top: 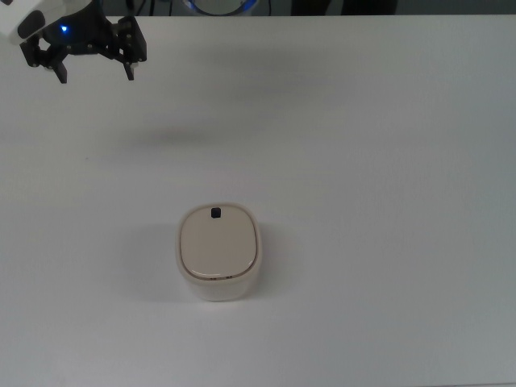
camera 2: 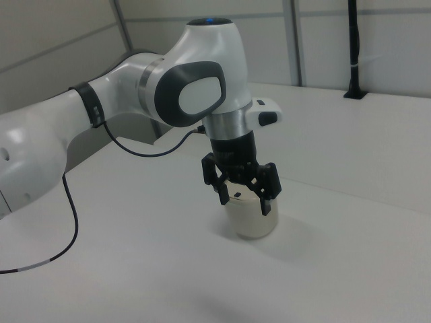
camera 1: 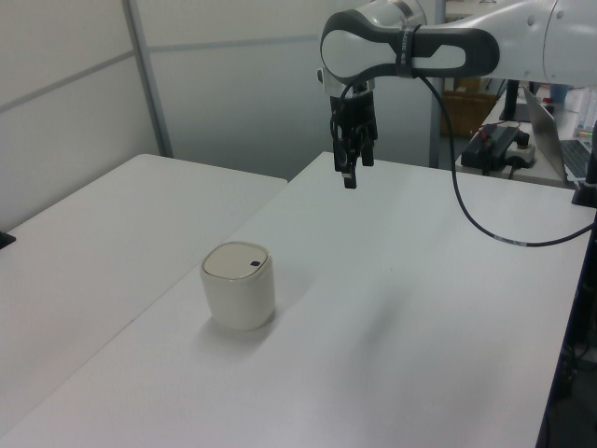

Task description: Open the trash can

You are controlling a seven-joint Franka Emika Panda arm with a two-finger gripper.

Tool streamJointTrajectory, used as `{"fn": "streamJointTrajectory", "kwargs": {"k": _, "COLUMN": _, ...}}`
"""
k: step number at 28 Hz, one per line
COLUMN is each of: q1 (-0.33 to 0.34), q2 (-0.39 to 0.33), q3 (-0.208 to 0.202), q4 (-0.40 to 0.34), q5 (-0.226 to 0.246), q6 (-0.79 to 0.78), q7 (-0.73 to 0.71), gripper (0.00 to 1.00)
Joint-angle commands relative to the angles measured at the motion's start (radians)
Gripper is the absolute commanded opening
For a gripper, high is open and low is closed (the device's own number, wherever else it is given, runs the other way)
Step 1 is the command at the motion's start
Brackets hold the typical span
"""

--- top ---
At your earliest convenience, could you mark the small white trash can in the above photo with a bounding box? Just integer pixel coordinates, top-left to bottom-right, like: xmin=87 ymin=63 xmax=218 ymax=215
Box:
xmin=175 ymin=202 xmax=264 ymax=303

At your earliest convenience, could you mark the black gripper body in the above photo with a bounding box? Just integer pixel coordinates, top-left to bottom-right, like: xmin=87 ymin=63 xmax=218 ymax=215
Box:
xmin=41 ymin=15 xmax=119 ymax=56

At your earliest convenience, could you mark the beige trash can lid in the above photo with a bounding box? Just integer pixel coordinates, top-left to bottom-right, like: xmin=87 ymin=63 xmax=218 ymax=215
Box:
xmin=178 ymin=205 xmax=260 ymax=281

